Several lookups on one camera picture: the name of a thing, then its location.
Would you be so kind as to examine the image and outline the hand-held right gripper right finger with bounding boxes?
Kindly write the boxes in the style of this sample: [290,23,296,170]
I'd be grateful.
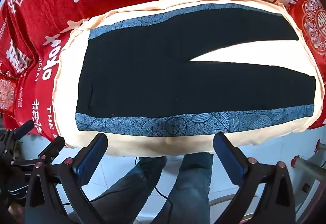
[213,133,297,224]

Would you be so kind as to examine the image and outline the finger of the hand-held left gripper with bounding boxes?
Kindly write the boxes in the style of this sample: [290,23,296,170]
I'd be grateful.
[13,120,35,138]
[38,136,66,161]

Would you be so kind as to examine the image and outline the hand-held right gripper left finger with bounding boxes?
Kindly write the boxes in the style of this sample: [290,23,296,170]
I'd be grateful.
[25,133,109,224]

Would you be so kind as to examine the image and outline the black pants with patterned stripes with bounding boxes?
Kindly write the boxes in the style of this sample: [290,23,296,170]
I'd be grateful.
[76,4,317,138]

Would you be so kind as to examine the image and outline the person's right leg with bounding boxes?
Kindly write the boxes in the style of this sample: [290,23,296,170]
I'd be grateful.
[163,153,214,224]

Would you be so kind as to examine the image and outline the person's leg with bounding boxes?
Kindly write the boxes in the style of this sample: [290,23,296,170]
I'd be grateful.
[163,153,214,224]
[90,156,169,224]

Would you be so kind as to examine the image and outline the person's left leg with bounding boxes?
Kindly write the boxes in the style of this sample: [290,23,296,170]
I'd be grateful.
[90,156,169,224]

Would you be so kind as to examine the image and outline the red embroidered pillow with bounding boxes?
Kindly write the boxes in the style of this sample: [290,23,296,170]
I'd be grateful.
[289,0,326,58]

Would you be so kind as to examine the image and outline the black cable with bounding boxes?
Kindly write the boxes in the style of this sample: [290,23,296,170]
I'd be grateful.
[134,158,174,224]

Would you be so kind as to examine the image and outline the grey metal frame tube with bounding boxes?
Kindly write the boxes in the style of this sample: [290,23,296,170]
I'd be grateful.
[293,156,326,180]

